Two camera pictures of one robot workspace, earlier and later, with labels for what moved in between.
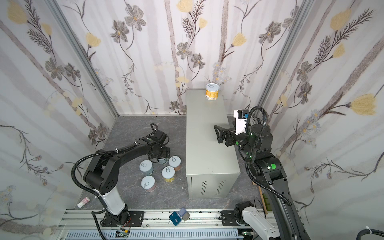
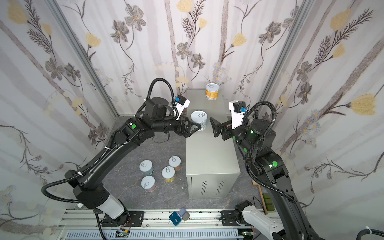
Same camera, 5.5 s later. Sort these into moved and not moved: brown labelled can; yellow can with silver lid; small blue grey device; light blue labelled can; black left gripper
Moved: light blue labelled can; black left gripper
Not moved: brown labelled can; yellow can with silver lid; small blue grey device
